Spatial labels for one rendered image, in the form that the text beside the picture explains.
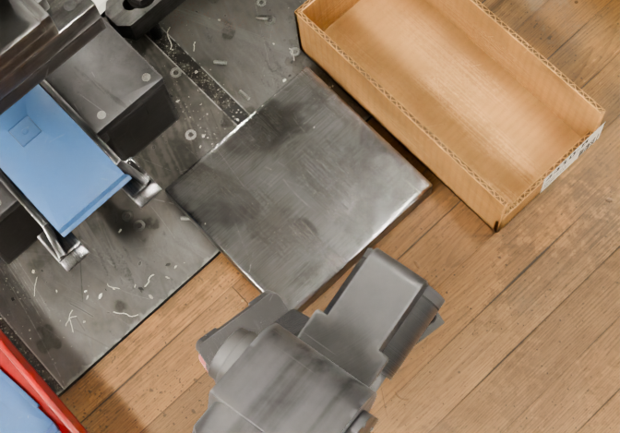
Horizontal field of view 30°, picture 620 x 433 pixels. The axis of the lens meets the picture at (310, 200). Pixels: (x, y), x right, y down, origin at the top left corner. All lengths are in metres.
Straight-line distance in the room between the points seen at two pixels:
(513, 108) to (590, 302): 0.18
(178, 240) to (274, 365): 0.42
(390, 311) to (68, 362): 0.42
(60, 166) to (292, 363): 0.41
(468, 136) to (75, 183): 0.34
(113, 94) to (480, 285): 0.35
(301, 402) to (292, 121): 0.46
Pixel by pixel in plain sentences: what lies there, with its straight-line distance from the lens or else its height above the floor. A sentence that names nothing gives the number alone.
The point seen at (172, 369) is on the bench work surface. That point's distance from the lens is 0.99.
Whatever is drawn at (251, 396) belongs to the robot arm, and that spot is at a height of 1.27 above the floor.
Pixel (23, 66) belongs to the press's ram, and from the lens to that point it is 0.84.
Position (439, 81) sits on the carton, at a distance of 1.05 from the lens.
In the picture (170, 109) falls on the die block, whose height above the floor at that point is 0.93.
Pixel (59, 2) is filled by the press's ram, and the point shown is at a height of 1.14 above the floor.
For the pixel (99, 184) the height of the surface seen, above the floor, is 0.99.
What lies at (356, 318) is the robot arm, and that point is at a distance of 0.66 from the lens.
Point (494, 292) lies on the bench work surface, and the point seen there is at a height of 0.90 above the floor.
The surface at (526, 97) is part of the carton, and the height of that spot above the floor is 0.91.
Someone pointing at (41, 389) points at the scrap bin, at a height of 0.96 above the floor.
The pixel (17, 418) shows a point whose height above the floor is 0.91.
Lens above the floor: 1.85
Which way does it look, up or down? 70 degrees down
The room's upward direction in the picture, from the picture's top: 11 degrees counter-clockwise
